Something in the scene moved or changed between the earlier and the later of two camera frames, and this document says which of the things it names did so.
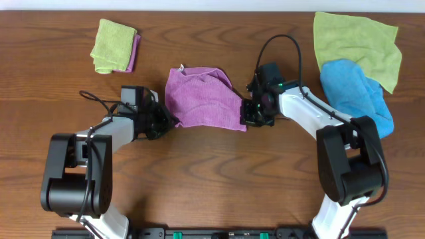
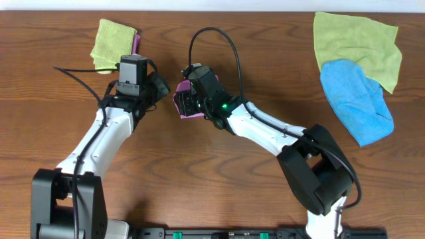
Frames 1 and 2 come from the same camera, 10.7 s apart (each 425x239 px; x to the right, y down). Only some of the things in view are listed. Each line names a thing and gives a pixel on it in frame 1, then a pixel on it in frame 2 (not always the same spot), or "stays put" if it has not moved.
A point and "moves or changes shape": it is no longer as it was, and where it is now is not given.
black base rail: (222, 233) stays put
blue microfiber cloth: (348, 89) stays put
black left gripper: (167, 122) → (161, 85)
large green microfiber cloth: (365, 42) stays put
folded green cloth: (112, 47) stays put
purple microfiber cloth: (204, 97) moves or changes shape
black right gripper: (246, 117) → (184, 99)
